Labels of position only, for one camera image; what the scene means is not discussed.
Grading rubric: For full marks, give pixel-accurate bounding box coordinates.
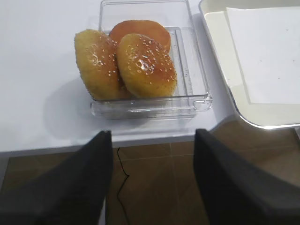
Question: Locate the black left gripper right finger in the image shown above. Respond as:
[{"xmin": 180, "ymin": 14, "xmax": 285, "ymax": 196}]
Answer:
[{"xmin": 193, "ymin": 129, "xmax": 300, "ymax": 225}]

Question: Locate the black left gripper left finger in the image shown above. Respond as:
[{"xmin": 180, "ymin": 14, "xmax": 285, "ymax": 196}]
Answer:
[{"xmin": 0, "ymin": 131, "xmax": 113, "ymax": 225}]

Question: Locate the clear plastic bun container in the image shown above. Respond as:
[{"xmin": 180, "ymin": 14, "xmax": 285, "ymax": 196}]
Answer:
[{"xmin": 90, "ymin": 0, "xmax": 213, "ymax": 120}]

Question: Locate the left sesame bun top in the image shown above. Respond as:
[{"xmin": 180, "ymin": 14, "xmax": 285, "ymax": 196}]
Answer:
[{"xmin": 74, "ymin": 29, "xmax": 132, "ymax": 101}]

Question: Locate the sesame bun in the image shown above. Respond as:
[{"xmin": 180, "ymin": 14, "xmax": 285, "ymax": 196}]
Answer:
[
  {"xmin": 74, "ymin": 29, "xmax": 132, "ymax": 101},
  {"xmin": 116, "ymin": 33, "xmax": 177, "ymax": 98}
]

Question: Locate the right sesame bun top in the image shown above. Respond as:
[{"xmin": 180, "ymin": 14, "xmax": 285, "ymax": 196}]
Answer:
[{"xmin": 116, "ymin": 33, "xmax": 177, "ymax": 98}]

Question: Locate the white paper sheet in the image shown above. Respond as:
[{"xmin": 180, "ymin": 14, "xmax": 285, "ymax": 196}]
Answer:
[{"xmin": 226, "ymin": 7, "xmax": 300, "ymax": 105}]

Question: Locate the orange bun bottom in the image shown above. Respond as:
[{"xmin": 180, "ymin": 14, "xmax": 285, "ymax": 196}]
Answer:
[{"xmin": 109, "ymin": 20, "xmax": 171, "ymax": 52}]

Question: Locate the white metal tray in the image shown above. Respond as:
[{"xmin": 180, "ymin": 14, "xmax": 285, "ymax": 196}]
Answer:
[{"xmin": 199, "ymin": 0, "xmax": 300, "ymax": 130}]

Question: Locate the thin black cable on floor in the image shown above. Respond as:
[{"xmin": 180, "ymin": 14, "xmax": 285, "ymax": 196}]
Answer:
[{"xmin": 116, "ymin": 146, "xmax": 130, "ymax": 225}]

